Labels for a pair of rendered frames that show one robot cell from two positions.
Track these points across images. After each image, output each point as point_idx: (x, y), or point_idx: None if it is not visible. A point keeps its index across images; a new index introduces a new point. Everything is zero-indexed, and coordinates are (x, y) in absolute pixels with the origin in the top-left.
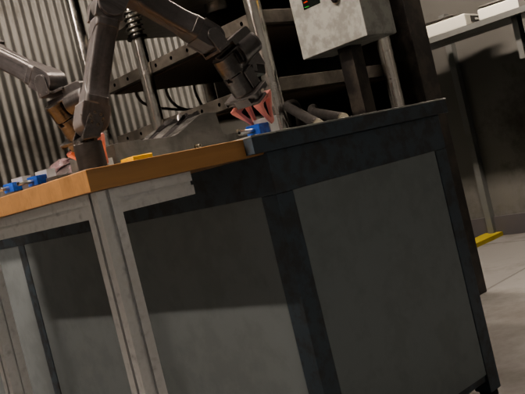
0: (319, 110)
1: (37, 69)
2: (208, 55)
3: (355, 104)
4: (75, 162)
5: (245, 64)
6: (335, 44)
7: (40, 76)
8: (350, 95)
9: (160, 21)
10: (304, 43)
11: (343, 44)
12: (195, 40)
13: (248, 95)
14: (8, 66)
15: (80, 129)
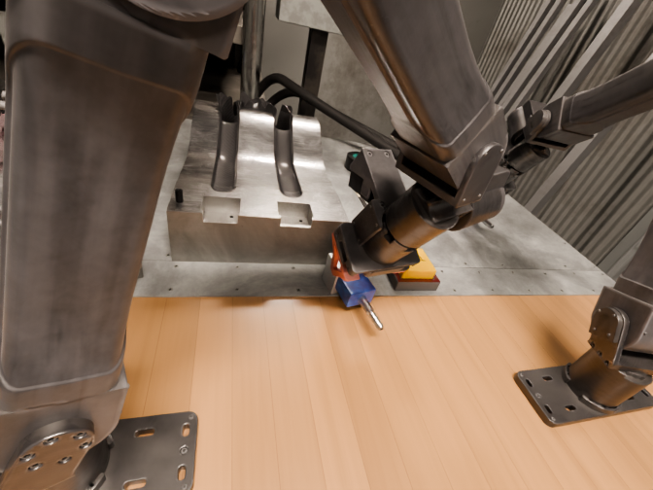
0: (367, 128)
1: (500, 125)
2: (539, 143)
3: (310, 89)
4: (194, 220)
5: (511, 144)
6: (326, 28)
7: (498, 150)
8: (307, 80)
9: (635, 112)
10: (288, 2)
11: (335, 33)
12: (584, 136)
13: (508, 187)
14: (429, 56)
15: (652, 352)
